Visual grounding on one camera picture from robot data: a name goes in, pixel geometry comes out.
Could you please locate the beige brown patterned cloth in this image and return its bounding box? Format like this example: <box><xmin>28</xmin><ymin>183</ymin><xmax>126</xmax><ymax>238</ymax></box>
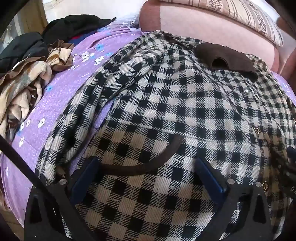
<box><xmin>0</xmin><ymin>39</ymin><xmax>75</xmax><ymax>139</ymax></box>

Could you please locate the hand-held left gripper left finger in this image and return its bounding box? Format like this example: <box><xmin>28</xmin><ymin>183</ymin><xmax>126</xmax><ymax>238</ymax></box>
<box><xmin>24</xmin><ymin>156</ymin><xmax>102</xmax><ymax>241</ymax></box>

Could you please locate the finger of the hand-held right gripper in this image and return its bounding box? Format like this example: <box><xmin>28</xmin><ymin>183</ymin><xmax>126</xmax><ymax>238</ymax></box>
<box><xmin>274</xmin><ymin>146</ymin><xmax>296</xmax><ymax>197</ymax></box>

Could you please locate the purple floral bedsheet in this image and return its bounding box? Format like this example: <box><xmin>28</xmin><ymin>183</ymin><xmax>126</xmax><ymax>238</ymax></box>
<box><xmin>0</xmin><ymin>20</ymin><xmax>296</xmax><ymax>232</ymax></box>

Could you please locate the striped beige pillow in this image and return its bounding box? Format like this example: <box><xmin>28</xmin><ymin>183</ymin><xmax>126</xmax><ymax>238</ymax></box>
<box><xmin>159</xmin><ymin>0</ymin><xmax>285</xmax><ymax>47</ymax></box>

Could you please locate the black garment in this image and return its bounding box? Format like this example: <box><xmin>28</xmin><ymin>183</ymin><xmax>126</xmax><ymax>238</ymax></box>
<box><xmin>43</xmin><ymin>14</ymin><xmax>117</xmax><ymax>44</ymax></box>

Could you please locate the wooden door frame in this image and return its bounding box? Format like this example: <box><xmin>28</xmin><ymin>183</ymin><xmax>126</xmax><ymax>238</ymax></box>
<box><xmin>13</xmin><ymin>0</ymin><xmax>49</xmax><ymax>36</ymax></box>

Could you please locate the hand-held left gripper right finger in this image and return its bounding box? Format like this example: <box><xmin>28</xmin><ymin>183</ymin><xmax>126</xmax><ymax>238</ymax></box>
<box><xmin>195</xmin><ymin>158</ymin><xmax>273</xmax><ymax>241</ymax></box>

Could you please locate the black cable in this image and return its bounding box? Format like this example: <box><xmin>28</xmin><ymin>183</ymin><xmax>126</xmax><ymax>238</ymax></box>
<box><xmin>0</xmin><ymin>134</ymin><xmax>95</xmax><ymax>241</ymax></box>

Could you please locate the black white checked coat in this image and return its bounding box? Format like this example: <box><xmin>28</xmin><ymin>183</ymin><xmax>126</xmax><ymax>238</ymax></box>
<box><xmin>35</xmin><ymin>30</ymin><xmax>296</xmax><ymax>241</ymax></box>

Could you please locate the dark jacket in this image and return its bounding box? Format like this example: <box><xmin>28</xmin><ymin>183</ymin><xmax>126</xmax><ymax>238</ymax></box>
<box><xmin>0</xmin><ymin>31</ymin><xmax>49</xmax><ymax>75</ymax></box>

